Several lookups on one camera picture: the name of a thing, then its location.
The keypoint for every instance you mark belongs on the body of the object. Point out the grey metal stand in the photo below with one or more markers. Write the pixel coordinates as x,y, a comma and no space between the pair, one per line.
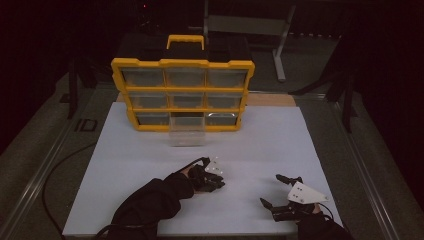
278,60

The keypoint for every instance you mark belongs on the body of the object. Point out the clear plastic drawer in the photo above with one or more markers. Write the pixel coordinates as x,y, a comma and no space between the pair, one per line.
187,133

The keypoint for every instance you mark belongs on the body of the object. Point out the person's left hand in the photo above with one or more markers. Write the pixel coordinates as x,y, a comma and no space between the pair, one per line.
196,175

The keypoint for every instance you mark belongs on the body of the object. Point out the black stand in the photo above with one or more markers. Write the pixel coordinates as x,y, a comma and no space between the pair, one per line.
347,106
71,93

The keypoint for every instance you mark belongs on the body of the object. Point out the aluminium frame rail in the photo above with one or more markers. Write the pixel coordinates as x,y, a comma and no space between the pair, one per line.
375,186
40,177

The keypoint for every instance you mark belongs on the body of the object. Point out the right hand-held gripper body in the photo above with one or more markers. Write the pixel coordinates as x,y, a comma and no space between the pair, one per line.
305,195

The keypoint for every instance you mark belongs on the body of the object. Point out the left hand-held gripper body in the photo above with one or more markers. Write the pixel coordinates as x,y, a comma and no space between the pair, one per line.
213,166

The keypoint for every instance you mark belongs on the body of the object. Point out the person's right hand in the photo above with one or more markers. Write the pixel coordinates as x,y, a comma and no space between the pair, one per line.
315,222

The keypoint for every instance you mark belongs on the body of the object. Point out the yellow black drawer organizer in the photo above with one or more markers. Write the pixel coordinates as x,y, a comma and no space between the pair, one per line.
183,63

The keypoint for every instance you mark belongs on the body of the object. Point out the grid of clear organizer drawers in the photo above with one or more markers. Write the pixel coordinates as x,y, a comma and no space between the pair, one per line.
143,77

